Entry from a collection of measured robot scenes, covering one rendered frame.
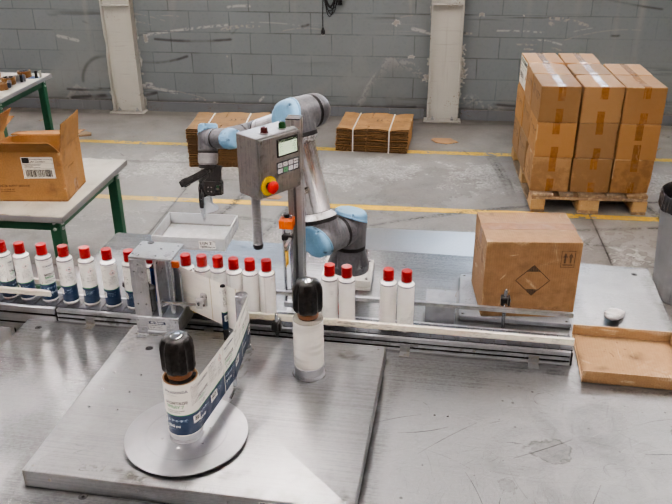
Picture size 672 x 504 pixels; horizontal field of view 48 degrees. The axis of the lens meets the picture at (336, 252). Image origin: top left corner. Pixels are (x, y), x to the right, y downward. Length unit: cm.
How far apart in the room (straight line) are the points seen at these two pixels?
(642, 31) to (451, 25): 174
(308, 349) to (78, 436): 63
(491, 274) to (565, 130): 311
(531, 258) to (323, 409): 85
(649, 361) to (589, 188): 329
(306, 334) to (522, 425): 62
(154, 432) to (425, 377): 79
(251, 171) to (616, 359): 123
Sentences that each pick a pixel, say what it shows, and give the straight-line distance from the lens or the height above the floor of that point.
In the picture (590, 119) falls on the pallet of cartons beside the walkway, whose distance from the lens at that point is 552.
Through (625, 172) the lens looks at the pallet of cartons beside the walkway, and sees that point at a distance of 569.
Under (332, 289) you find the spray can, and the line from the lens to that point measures 234.
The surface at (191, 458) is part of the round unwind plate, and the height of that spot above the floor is 89.
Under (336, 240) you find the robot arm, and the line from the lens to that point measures 257.
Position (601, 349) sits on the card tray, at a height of 83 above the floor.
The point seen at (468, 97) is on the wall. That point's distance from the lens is 771.
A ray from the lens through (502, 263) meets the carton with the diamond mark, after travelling 247.
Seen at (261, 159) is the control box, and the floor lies 141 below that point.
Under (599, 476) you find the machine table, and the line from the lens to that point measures 204.
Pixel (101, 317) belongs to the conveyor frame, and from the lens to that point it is 261.
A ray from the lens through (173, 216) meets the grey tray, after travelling 299.
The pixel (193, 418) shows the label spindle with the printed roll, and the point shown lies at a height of 96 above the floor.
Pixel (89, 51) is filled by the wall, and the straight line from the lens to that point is 835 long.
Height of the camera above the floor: 214
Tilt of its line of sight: 26 degrees down
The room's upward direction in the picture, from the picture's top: straight up
